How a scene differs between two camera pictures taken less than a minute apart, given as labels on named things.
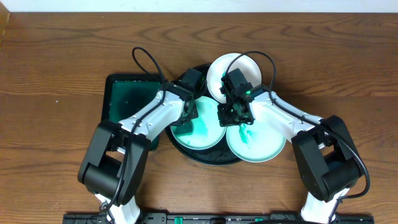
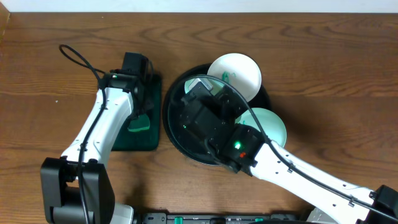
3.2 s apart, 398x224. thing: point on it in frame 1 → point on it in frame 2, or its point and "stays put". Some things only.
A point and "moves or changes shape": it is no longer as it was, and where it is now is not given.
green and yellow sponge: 186,129 moves or changes shape
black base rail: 222,218 stays put
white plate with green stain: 245,63 stays put
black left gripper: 189,112 → 143,101
